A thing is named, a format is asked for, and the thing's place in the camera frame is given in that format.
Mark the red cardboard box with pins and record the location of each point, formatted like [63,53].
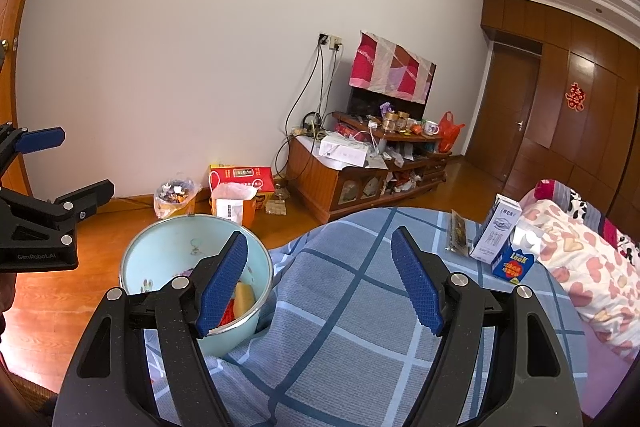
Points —
[240,177]

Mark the clear snack packet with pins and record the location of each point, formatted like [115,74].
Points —
[457,232]

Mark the clear bag of scraps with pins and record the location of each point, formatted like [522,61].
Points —
[172,199]

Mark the wall socket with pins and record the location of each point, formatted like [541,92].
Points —
[330,41]

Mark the orange red plastic bag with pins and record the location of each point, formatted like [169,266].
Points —
[450,132]

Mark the glass jar with gold lid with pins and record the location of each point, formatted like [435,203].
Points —
[390,122]
[403,121]

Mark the tall white milk carton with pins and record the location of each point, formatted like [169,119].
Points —
[495,232]

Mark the dark wooden door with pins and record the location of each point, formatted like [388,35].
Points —
[505,122]

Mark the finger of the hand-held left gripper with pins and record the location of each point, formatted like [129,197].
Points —
[45,139]
[50,214]

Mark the pink heart print quilt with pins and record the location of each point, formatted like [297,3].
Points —
[590,277]

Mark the red and pink patchwork cloth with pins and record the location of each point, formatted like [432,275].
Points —
[385,67]

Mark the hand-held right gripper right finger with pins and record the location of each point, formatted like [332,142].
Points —
[417,284]

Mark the purple bed sheet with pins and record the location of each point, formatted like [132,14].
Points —
[605,367]

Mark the blue and white carton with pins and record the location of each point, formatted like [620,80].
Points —
[515,264]

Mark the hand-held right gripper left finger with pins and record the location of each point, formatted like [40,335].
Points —
[222,284]

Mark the light blue enamel pot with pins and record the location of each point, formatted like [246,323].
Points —
[165,247]

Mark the small packets on floor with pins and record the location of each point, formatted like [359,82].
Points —
[275,207]

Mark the dark wooden wardrobe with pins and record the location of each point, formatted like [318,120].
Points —
[600,57]

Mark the wooden television cabinet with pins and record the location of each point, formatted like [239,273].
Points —
[320,187]

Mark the red paper wall decoration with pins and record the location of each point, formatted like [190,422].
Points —
[575,96]

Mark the white printed mug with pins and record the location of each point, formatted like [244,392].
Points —
[431,128]

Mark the yellow sponge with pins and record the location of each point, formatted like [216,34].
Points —
[244,299]

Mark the light wooden door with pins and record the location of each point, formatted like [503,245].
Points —
[10,72]

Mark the striped cow print blanket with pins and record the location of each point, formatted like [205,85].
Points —
[575,202]

